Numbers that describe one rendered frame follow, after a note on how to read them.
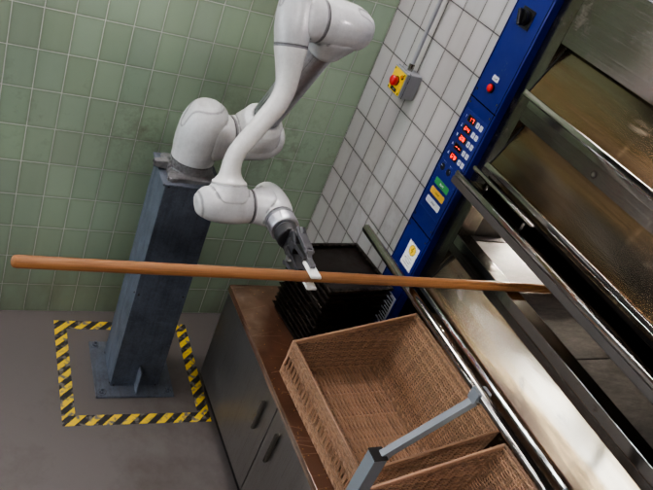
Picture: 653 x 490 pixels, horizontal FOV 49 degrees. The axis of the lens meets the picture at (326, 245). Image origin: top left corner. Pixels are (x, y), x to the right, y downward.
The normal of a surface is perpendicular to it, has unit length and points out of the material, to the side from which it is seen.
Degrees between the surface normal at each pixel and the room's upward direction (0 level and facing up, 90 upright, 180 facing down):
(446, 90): 90
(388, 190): 90
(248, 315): 0
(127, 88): 90
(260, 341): 0
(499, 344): 70
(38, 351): 0
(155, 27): 90
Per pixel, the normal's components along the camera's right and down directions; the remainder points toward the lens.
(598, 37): -0.87, -0.06
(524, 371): -0.70, -0.33
